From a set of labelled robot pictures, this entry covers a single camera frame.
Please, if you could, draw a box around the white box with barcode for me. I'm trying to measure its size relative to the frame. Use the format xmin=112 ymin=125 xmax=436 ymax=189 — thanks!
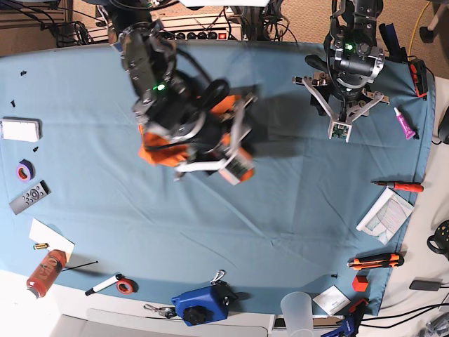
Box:
xmin=1 ymin=118 xmax=41 ymax=143

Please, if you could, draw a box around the power strip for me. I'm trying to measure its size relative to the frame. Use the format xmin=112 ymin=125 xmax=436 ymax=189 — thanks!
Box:
xmin=162 ymin=30 xmax=239 ymax=41

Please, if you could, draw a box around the blue table cloth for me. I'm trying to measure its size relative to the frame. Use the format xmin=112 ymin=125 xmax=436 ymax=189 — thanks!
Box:
xmin=1 ymin=41 xmax=435 ymax=314

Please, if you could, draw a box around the translucent plastic cup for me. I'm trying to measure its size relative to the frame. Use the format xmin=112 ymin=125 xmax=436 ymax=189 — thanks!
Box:
xmin=280 ymin=291 xmax=314 ymax=337

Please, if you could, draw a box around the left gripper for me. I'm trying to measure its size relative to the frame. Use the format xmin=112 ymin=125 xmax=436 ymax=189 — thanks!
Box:
xmin=292 ymin=72 xmax=389 ymax=142

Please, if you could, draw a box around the AA battery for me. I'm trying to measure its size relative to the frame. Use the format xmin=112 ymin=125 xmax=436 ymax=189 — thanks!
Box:
xmin=33 ymin=243 xmax=49 ymax=250

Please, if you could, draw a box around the orange black utility knife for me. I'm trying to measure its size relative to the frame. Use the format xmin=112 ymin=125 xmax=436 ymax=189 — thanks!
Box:
xmin=347 ymin=253 xmax=405 ymax=271

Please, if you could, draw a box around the black white marker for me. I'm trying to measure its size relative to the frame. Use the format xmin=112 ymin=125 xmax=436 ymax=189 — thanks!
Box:
xmin=85 ymin=273 xmax=123 ymax=296

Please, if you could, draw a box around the orange t-shirt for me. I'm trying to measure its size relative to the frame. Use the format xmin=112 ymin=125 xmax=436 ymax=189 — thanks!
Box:
xmin=139 ymin=95 xmax=241 ymax=169

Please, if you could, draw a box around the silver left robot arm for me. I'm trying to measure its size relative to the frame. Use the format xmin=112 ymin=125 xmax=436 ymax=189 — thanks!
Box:
xmin=293 ymin=1 xmax=389 ymax=142

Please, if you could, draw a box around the blue clamp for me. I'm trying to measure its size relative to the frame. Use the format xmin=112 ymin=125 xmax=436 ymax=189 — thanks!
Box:
xmin=321 ymin=298 xmax=369 ymax=337

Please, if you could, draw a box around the blue plastic device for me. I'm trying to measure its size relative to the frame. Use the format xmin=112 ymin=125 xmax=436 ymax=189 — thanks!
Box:
xmin=171 ymin=281 xmax=238 ymax=326

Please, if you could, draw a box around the purple glue tube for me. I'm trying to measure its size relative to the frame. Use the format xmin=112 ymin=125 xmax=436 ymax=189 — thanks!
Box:
xmin=394 ymin=107 xmax=415 ymax=140

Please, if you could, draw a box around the purple tape roll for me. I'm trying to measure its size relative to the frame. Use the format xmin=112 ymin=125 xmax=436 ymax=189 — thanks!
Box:
xmin=16 ymin=159 xmax=35 ymax=182

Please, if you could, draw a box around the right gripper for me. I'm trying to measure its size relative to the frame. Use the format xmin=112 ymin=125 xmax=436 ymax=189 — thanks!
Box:
xmin=175 ymin=93 xmax=257 ymax=185

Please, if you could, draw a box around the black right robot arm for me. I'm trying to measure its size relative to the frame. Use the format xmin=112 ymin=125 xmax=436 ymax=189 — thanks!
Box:
xmin=108 ymin=17 xmax=255 ymax=185

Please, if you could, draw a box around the red screwdriver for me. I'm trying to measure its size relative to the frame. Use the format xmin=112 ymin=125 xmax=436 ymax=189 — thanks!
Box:
xmin=372 ymin=181 xmax=424 ymax=193

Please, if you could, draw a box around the red tape roll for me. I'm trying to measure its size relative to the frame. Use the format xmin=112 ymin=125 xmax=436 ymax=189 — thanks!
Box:
xmin=116 ymin=278 xmax=136 ymax=295

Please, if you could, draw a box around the small white note card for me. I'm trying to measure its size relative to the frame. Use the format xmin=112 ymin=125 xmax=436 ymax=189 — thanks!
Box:
xmin=313 ymin=285 xmax=350 ymax=316

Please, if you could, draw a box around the white paper booklet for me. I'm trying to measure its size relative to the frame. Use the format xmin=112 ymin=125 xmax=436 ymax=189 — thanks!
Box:
xmin=356 ymin=187 xmax=414 ymax=245

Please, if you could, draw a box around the silver carabiner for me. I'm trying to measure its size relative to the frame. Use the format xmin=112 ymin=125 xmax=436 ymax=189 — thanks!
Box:
xmin=209 ymin=270 xmax=226 ymax=286

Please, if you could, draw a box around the grey remote control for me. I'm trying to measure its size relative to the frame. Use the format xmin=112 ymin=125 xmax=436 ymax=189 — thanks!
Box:
xmin=9 ymin=180 xmax=50 ymax=215

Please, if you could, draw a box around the red cube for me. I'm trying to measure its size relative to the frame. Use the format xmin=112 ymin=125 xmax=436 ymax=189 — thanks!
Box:
xmin=352 ymin=275 xmax=368 ymax=292

